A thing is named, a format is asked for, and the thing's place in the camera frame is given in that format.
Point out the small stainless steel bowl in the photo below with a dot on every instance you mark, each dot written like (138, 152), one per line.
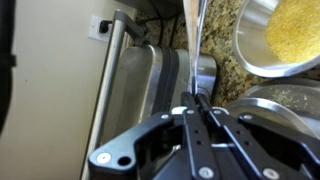
(260, 100)
(250, 50)

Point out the black power plug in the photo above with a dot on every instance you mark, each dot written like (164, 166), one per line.
(105, 26)

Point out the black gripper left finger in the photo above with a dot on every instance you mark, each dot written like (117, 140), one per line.
(196, 150)

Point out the white wall outlet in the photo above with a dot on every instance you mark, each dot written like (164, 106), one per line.
(93, 33)

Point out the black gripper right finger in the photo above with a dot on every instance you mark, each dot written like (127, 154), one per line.
(253, 146)

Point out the yellow sugar heap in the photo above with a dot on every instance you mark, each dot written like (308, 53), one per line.
(296, 30)

